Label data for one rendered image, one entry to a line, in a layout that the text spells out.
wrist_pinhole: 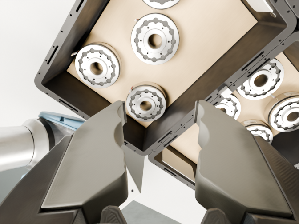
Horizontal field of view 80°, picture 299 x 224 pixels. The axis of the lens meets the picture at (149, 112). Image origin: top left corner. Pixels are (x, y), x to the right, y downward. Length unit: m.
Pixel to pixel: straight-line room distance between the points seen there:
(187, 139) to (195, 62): 0.23
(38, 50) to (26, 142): 0.34
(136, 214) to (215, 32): 2.32
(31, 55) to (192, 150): 0.59
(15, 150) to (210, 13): 0.47
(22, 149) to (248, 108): 0.53
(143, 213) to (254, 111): 2.12
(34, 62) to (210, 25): 0.54
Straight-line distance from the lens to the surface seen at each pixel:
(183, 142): 0.57
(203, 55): 0.45
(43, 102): 0.76
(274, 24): 0.42
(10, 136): 0.42
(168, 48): 0.41
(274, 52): 0.39
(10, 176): 2.56
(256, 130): 0.56
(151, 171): 0.85
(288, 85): 0.56
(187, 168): 0.57
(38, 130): 0.44
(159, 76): 0.46
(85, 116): 0.42
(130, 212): 2.51
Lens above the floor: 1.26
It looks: 60 degrees down
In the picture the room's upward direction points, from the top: 175 degrees counter-clockwise
